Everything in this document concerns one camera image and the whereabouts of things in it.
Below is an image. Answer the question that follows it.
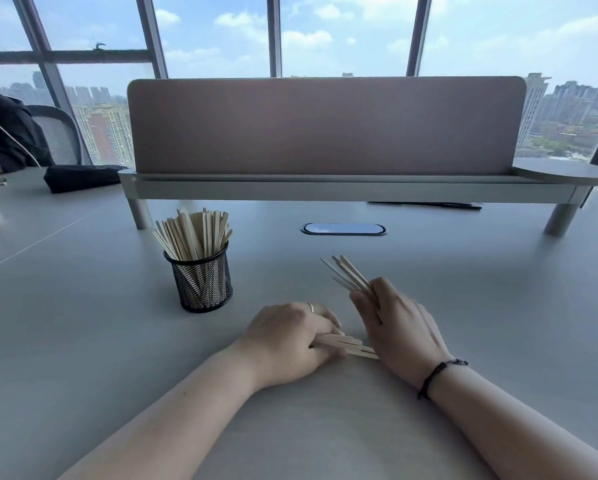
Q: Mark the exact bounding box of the person's right forearm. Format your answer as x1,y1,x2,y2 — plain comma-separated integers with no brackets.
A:
426,364,598,480

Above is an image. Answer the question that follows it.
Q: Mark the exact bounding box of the black mesh pen cup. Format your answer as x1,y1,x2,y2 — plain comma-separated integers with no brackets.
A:
163,243,233,314

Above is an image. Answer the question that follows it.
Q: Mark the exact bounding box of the black fabric bag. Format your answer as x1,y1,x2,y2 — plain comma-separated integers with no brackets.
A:
43,164,127,195

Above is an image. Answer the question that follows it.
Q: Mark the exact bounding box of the pile of wooden sticks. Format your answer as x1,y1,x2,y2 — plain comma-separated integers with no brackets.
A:
311,333,380,361

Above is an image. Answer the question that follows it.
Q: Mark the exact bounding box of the black cord bracelet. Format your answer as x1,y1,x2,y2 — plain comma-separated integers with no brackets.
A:
417,359,469,401

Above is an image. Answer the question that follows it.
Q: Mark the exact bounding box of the oval desk cable grommet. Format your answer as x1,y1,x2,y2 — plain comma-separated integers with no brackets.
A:
300,222,388,237

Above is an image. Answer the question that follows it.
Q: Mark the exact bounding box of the gathered wooden stick bunch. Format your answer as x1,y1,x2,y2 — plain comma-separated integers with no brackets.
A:
320,254,380,311
152,207,233,263

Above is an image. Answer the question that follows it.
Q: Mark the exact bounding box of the person's left hand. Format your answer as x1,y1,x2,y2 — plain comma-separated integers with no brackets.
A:
233,301,348,391

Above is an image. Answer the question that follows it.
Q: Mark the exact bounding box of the person's right hand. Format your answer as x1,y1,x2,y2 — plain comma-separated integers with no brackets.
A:
350,277,455,391

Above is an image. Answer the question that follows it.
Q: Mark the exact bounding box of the thin white cable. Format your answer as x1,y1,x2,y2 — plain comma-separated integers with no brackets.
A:
0,105,42,168

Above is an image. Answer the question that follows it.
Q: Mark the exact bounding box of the person's left forearm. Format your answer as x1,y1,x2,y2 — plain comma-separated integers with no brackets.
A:
58,344,259,480

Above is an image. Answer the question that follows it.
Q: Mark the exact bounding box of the pink desk divider panel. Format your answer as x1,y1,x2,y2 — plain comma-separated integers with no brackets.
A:
127,76,528,177

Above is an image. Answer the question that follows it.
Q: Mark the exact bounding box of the dark window frame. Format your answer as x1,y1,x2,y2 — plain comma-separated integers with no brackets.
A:
0,0,598,168

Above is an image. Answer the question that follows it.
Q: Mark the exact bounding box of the grey mesh office chair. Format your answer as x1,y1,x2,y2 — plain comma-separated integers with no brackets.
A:
26,104,83,167

